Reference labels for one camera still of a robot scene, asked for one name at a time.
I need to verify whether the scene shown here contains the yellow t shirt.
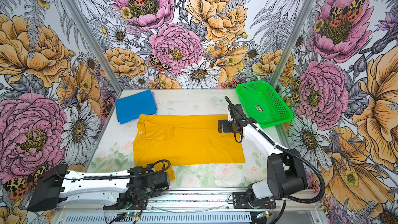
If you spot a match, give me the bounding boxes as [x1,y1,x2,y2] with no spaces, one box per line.
[133,115,245,168]

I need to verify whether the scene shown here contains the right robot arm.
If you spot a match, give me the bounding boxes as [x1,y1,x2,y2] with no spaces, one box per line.
[218,104,314,207]

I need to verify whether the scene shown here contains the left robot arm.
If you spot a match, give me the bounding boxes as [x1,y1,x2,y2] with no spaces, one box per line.
[27,164,170,212]

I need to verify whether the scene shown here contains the green plastic basket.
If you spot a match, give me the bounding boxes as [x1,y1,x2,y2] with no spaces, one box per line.
[236,80,293,128]

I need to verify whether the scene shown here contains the green circuit board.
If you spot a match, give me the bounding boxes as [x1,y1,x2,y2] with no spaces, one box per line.
[117,212,141,221]

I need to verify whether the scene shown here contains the folded blue t shirt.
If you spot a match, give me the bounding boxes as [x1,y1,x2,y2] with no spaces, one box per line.
[116,90,157,124]

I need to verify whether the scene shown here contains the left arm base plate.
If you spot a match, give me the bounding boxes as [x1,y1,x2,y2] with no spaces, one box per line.
[103,193,148,211]

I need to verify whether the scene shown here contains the aluminium front frame rail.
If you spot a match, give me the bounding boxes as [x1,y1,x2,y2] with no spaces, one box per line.
[58,188,321,214]

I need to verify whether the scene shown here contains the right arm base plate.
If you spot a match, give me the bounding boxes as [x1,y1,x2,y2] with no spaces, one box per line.
[232,192,276,209]

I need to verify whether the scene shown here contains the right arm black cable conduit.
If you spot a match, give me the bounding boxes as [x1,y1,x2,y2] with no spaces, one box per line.
[224,95,326,224]

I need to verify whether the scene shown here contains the aluminium right corner post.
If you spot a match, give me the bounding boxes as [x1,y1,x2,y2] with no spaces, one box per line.
[270,0,316,87]

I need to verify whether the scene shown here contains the aluminium corner post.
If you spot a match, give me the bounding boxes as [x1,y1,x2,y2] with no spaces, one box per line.
[270,0,316,87]
[61,0,123,94]

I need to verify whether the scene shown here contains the aluminium left corner post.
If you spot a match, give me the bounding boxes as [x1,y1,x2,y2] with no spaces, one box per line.
[61,0,123,94]

